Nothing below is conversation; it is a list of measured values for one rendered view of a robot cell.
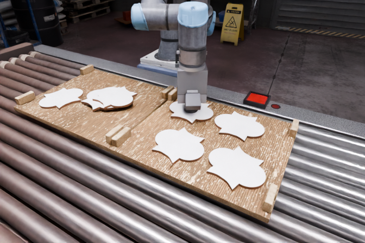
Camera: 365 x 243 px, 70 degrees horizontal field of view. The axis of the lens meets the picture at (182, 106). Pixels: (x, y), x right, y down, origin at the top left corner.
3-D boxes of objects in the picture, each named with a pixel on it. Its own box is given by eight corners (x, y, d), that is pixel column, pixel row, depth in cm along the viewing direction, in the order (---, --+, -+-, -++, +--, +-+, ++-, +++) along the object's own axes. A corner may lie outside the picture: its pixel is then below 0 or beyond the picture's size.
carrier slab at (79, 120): (94, 71, 111) (93, 68, 110) (176, 95, 94) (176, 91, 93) (14, 110, 85) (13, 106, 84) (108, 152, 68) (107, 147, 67)
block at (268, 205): (268, 189, 56) (270, 180, 54) (277, 192, 55) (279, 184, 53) (260, 210, 51) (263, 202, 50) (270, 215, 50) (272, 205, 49)
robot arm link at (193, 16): (209, 0, 68) (209, 7, 61) (207, 42, 74) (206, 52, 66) (179, 0, 68) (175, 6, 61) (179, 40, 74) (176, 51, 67)
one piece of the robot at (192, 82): (175, 65, 64) (176, 120, 73) (211, 65, 64) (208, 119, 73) (174, 49, 74) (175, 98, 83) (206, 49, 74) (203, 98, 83)
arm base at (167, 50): (164, 50, 142) (164, 32, 138) (190, 52, 138) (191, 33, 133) (153, 58, 130) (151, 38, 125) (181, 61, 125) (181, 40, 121)
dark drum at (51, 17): (46, 36, 461) (31, -19, 414) (71, 40, 440) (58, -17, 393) (16, 46, 415) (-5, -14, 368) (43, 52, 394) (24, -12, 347)
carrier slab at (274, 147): (177, 95, 93) (177, 91, 93) (297, 129, 76) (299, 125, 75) (109, 153, 68) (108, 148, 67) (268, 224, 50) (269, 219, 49)
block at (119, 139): (127, 133, 72) (126, 125, 71) (132, 135, 71) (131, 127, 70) (112, 146, 67) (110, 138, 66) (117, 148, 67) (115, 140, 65)
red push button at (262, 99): (250, 95, 94) (251, 92, 93) (267, 100, 92) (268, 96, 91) (245, 103, 90) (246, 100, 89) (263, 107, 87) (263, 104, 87)
